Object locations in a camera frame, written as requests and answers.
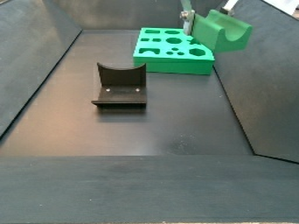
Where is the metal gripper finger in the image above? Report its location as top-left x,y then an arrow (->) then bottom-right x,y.
220,0 -> 239,16
180,0 -> 195,36

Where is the green arch object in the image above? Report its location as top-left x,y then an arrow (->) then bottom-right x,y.
191,10 -> 252,53

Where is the black angled fixture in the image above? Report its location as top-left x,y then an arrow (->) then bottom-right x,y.
91,63 -> 147,107

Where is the green shape sorter block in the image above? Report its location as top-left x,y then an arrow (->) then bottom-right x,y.
134,27 -> 215,75

